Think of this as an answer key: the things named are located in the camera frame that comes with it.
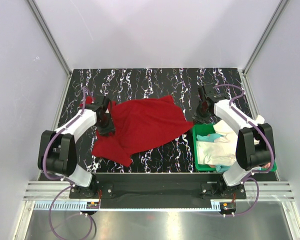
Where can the right controller box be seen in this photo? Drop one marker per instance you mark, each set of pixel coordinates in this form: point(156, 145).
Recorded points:
point(229, 206)

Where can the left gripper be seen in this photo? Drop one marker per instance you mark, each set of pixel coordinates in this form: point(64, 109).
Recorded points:
point(110, 128)

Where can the left aluminium frame post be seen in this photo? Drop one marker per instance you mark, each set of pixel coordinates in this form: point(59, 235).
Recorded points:
point(34, 8)

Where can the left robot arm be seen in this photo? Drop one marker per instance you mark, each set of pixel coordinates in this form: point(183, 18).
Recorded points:
point(57, 156)

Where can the green plastic bin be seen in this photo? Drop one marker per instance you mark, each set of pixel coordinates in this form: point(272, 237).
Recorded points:
point(201, 129)

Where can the left controller box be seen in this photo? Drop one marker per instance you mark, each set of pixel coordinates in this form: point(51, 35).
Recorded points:
point(93, 205)

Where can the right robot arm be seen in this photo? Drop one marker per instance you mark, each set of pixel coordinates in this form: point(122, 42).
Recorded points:
point(255, 150)

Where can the teal t shirt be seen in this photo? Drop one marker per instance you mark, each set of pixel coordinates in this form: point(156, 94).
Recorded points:
point(216, 150)

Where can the pink t shirt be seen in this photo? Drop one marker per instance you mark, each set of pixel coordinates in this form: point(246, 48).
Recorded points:
point(266, 166)

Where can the red t shirt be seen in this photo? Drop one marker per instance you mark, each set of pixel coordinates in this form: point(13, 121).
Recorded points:
point(140, 125)

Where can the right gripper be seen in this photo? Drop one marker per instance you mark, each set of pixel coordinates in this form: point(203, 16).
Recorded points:
point(197, 118)

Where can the controller box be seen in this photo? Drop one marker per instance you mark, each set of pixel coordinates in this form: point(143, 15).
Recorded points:
point(93, 205)
point(229, 206)

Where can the cream white t shirt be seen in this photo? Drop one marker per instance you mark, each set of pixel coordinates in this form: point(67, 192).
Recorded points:
point(221, 128)

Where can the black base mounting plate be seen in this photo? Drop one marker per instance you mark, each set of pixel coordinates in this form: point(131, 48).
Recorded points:
point(157, 191)

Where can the grey slotted cable duct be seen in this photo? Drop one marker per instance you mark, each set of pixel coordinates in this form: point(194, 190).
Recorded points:
point(81, 206)

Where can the aluminium front rail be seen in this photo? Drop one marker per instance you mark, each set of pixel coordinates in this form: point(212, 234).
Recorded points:
point(266, 191)

